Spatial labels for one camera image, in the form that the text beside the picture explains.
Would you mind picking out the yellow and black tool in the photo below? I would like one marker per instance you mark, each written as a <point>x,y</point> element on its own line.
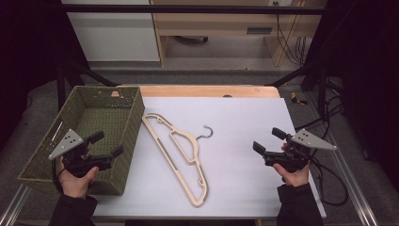
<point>295,98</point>

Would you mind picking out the white cabinet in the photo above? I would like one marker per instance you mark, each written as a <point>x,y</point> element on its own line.
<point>116,34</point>

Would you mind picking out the black curtain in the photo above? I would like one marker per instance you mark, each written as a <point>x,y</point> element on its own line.
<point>370,78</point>
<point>28,56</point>

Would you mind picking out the person's right hand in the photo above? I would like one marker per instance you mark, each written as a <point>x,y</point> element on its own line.
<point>296,179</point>

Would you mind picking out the black horizontal frame bar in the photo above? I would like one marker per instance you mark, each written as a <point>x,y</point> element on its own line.
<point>188,9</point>

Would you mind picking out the white paper sheet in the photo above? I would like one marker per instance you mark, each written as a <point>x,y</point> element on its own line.
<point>238,141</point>

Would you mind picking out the aluminium rail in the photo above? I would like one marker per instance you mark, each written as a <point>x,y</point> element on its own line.
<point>14,205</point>
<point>348,179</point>

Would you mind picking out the light wooden desk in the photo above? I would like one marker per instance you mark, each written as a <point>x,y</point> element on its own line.
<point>213,23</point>

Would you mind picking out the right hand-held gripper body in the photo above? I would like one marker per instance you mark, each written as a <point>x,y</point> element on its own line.
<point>309,140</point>

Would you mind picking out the black metal frame strut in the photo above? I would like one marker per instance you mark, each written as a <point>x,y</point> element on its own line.
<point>61,88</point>
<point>321,91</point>

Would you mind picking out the green woven basket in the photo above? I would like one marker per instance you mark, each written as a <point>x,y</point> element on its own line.
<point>125,157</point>

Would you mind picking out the black chair base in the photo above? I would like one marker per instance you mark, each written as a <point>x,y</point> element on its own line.
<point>191,39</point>

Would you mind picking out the person's left hand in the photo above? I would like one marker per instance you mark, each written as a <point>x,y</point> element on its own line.
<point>75,186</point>

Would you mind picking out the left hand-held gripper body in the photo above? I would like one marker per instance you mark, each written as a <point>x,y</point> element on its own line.
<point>67,142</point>

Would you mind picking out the beige wooden clothes hanger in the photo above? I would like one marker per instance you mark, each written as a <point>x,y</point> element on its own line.
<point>196,147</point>

